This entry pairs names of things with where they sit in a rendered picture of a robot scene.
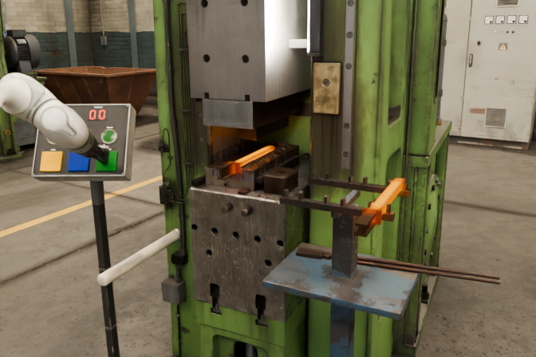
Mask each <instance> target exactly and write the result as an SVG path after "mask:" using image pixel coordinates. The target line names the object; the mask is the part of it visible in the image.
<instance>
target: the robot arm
mask: <svg viewBox="0 0 536 357"><path fill-rule="evenodd" d="M0 107H2V109H3V110H4V111H6V112H8V113H10V114H12V115H14V116H16V117H18V118H20V119H22V120H26V121H28V122H30V123H31V124H32V125H34V126H35V127H36V128H38V129H39V130H40V131H41V132H42V134H43V135H44V136H45V137H46V138H48V139H50V140H51V141H53V142H54V143H55V144H57V145H58V146H61V147H64V148H67V149H69V150H70V151H71V152H73V153H77V154H79V155H82V156H84V157H86V158H88V159H91V157H92V158H94V159H97V160H98V161H100V162H101V163H103V164H108V158H109V143H106V144H103V145H101V143H98V142H97V139H96V138H95V136H94V134H93V132H92V131H91V130H90V129H89V128H88V127H87V126H86V124H85V122H84V120H83V119H82V118H81V117H80V116H79V115H78V114H77V113H75V111H74V110H72V109H71V108H69V107H67V106H66V105H64V104H63V103H62V102H60V101H59V100H58V99H57V98H56V97H55V96H54V95H53V94H52V93H51V92H50V91H49V90H48V89H47V88H45V87H44V86H43V85H42V84H40V83H39V82H37V81H36V80H35V79H33V78H32V77H30V76H27V75H25V74H21V73H9V74H7V75H5V76H4V77H3V78H2V79H1V80H0ZM102 149H103V150H102Z"/></svg>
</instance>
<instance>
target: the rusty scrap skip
mask: <svg viewBox="0 0 536 357"><path fill-rule="evenodd" d="M35 71H36V73H37V75H36V77H46V78H47V79H46V80H45V84H44V85H43V86H44V87H45V88H47V89H48V90H49V91H50V92H51V93H52V94H53V95H54V96H55V97H56V98H57V99H58V100H59V101H60V102H62V103H63V104H131V105H132V106H133V107H134V109H135V110H136V115H138V113H139V112H140V109H141V108H142V106H143V104H144V101H145V100H146V98H147V96H148V94H149V92H150V90H151V88H152V86H153V84H154V82H155V80H156V69H137V68H118V67H109V68H104V67H100V66H81V67H70V68H59V69H39V70H35Z"/></svg>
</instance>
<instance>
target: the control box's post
mask: <svg viewBox="0 0 536 357"><path fill-rule="evenodd" d="M90 190H91V198H92V204H93V217H94V225H95V233H96V241H97V256H98V264H99V268H102V269H106V268H108V267H109V266H110V256H109V247H108V231H107V222H106V213H105V205H104V203H105V200H104V184H103V181H90ZM100 287H101V295H102V304H103V312H104V326H105V327H110V328H111V327H112V326H113V325H115V324H116V315H115V306H114V298H113V289H112V282H111V283H109V284H107V285H105V286H100ZM105 334H106V343H107V351H108V357H119V348H118V340H117V331H116V326H115V327H114V328H113V329H112V330H107V329H105Z"/></svg>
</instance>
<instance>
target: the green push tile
mask: <svg viewBox="0 0 536 357"><path fill-rule="evenodd" d="M117 158H118V151H110V152H109V158H108V164H103V163H101V162H100V161H98V160H97V163H96V171H116V168H117Z"/></svg>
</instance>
